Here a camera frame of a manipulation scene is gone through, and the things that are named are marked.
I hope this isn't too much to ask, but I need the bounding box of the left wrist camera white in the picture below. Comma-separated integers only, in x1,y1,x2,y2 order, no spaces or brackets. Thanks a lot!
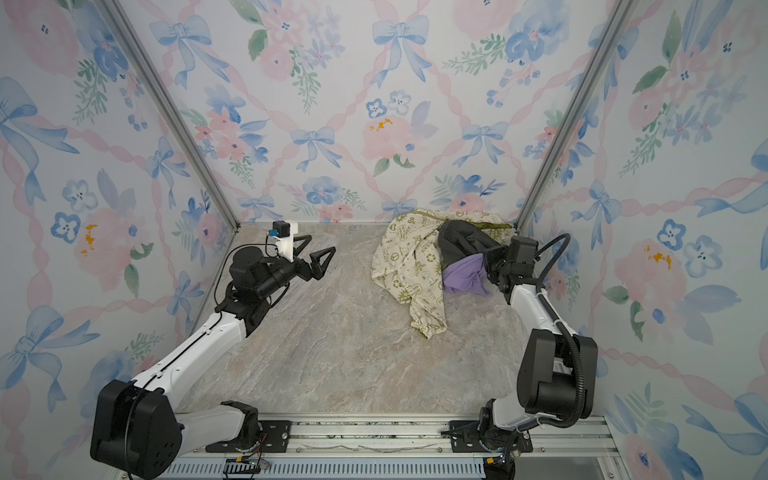
269,220,298,262

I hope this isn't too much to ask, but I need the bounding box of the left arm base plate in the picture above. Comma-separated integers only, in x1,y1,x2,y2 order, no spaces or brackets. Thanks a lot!
205,420,293,454

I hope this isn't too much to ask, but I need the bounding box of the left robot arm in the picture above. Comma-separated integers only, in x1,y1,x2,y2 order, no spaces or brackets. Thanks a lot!
90,235,336,479

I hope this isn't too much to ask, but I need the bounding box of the dark grey cloth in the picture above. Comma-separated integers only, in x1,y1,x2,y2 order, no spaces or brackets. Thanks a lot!
437,220,507,269

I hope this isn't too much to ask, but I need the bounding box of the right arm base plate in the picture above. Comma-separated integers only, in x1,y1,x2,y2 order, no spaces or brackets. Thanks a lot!
441,420,533,455

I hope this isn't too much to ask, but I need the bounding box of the right corner aluminium post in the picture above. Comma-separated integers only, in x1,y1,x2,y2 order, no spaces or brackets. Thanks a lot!
515,0,636,233

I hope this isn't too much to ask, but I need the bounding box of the purple cloth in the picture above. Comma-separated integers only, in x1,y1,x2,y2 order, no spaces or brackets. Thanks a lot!
442,253,490,296

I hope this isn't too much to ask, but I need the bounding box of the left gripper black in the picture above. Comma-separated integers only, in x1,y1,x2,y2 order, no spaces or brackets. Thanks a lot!
257,236,334,304

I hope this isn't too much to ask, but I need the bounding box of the corner aluminium post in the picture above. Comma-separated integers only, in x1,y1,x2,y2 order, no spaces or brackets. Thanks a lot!
515,0,636,233
95,1,240,231

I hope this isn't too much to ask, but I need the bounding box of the cream green printed cloth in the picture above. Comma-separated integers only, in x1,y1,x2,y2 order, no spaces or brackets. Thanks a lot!
371,209,516,339

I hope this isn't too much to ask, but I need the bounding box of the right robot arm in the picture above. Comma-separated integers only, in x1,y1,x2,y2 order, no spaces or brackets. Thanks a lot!
476,233,598,451

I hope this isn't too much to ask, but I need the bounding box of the left corner aluminium post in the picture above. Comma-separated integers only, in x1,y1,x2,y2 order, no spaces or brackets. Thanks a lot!
95,1,240,231

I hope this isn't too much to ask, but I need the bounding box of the aluminium rail frame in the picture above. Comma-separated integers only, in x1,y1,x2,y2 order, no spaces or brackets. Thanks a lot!
155,414,629,479

